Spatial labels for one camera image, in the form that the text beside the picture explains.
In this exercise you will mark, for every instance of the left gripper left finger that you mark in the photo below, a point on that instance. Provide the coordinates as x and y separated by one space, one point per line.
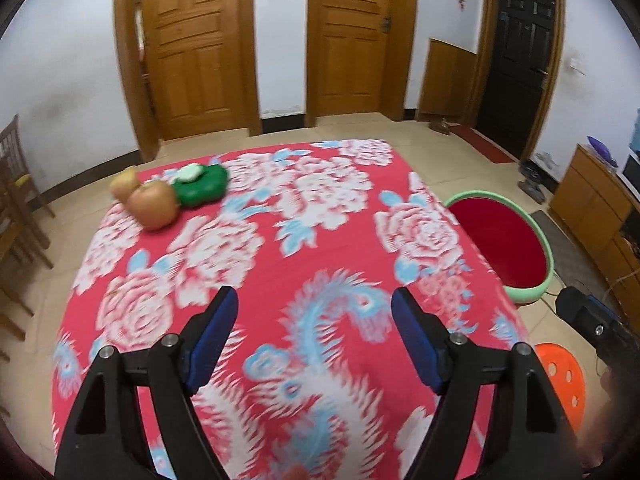
104 436

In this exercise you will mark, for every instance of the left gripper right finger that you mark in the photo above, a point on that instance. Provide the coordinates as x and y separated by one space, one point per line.
528 435

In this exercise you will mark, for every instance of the orange plastic stool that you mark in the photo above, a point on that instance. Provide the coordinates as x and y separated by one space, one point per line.
567 379

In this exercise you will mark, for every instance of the grey floor mat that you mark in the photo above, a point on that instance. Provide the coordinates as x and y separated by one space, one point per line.
572 264

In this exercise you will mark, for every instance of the red bucket green rim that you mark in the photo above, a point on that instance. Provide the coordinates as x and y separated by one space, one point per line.
509 239

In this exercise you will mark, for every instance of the wooden sideboard cabinet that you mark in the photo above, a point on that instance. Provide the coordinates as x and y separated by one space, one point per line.
603 217

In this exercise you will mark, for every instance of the white microwave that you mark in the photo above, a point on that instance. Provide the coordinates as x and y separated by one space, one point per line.
630 174

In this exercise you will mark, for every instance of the grey shoes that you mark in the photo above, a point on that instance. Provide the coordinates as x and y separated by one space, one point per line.
532 182

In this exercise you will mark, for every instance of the wooden chair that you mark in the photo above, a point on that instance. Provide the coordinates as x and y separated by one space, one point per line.
22 187
16 320

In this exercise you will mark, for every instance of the purple bag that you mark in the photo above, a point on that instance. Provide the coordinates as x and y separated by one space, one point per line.
601 150

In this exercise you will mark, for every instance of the red door mat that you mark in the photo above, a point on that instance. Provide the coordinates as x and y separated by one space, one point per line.
489 150

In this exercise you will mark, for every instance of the red apple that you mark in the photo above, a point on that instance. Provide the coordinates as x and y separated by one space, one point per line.
154 205

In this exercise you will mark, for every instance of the yellow pear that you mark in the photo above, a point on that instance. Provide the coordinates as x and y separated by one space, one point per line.
124 184

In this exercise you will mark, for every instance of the green clover-shaped container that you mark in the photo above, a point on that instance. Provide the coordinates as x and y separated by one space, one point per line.
196 185

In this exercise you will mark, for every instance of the brown shoe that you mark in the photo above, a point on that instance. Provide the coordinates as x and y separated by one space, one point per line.
440 125

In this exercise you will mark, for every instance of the red floral tablecloth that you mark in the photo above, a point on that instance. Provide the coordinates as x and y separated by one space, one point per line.
314 238

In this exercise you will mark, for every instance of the black entrance door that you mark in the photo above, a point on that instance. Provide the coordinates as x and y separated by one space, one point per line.
518 60

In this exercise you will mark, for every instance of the left wooden door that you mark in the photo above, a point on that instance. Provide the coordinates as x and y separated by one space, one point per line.
188 67

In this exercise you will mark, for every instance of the wooden door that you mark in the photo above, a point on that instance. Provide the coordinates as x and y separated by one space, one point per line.
358 55
188 67

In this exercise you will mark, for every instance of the middle wooden door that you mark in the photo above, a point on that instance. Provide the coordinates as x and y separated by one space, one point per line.
358 55

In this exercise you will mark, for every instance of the wooden wall panel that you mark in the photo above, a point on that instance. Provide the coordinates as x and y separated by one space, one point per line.
447 81

